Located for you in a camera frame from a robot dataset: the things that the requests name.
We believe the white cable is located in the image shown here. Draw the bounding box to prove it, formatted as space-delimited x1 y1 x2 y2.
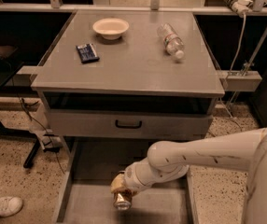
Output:
206 11 248 138

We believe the closed grey upper drawer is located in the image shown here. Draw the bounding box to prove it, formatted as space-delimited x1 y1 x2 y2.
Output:
47 109 213 141

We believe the white power strip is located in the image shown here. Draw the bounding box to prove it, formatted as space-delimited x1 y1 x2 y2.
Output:
223 0 252 16

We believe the grey drawer cabinet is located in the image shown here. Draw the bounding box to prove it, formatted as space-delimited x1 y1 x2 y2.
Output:
30 9 226 224

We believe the white paper bowl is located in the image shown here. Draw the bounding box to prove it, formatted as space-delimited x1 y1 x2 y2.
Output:
92 18 129 40

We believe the open grey lower drawer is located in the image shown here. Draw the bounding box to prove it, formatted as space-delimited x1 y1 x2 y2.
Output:
53 139 195 224

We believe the white sneaker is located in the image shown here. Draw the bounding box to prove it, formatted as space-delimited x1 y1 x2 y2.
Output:
0 196 23 217

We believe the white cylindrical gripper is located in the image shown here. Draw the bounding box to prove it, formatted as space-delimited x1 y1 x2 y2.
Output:
110 161 154 193

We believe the blue snack packet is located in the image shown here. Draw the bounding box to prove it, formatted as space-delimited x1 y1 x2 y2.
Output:
76 43 100 63

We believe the clear plastic water bottle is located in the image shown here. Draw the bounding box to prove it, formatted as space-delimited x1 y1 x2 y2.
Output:
157 23 185 60

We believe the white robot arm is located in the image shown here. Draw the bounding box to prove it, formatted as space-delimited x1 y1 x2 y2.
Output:
110 128 267 224

